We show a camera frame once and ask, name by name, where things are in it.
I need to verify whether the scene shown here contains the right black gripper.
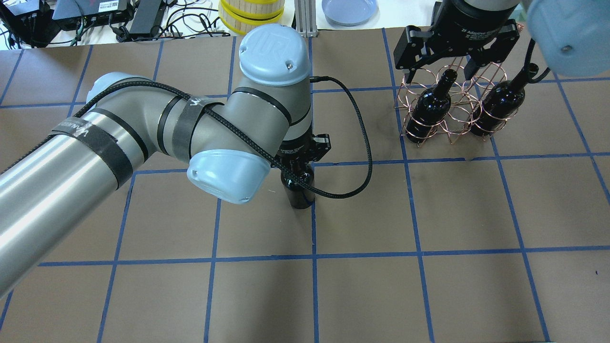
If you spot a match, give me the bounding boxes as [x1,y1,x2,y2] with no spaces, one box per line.
[395,0,520,84]

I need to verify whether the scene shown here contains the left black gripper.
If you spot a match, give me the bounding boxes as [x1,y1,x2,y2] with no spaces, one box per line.
[276,126,332,165]

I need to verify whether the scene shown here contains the dark wine bottle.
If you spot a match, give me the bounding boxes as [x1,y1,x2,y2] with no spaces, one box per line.
[281,162,315,209]

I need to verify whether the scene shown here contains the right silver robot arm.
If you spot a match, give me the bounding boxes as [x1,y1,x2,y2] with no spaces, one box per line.
[394,0,610,82]

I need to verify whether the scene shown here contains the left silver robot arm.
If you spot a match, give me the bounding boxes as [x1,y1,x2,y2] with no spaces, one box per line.
[0,24,326,297]

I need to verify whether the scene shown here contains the wine bottle in basket left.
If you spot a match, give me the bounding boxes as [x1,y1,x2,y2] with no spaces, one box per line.
[405,69,458,145]

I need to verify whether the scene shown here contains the wine bottle in basket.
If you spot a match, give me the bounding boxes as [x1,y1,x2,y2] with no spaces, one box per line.
[470,63,539,137]
[405,69,458,145]

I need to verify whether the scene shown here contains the wine bottle in basket right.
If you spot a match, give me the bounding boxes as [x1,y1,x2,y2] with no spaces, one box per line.
[470,63,539,137]

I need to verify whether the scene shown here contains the yellow wooden steamer basket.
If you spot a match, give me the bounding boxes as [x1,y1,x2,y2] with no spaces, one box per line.
[218,0,285,35]

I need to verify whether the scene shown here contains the blue plate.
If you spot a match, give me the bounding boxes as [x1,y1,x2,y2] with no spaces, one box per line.
[322,0,378,27]

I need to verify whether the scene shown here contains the black power adapter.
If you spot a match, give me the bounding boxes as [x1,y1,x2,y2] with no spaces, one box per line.
[129,0,166,39]

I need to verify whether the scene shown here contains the copper wire wine basket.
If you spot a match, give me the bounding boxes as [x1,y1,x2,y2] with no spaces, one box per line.
[395,57,525,146]

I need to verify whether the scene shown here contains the aluminium frame post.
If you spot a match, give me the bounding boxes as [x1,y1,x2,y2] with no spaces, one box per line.
[294,0,318,38]

